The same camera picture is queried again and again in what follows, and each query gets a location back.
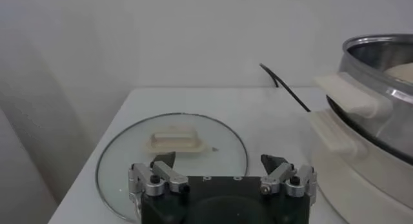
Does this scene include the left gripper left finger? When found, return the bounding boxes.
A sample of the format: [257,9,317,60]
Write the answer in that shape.
[128,151,190,199]

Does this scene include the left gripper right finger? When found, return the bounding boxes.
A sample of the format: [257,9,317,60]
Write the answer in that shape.
[259,153,318,199]

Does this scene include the round glass pot lid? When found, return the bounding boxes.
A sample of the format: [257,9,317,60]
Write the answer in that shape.
[95,112,249,223]

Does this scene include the white steamed baozi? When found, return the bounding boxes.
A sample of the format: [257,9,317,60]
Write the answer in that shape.
[383,62,413,84]

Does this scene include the perforated steel steamer basket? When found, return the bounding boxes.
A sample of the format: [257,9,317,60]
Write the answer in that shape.
[313,34,413,161]

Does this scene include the white electric cooker base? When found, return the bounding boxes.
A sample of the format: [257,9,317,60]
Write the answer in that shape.
[305,96,413,224]

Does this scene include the black cooker power cord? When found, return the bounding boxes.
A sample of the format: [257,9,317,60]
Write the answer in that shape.
[259,63,311,112]

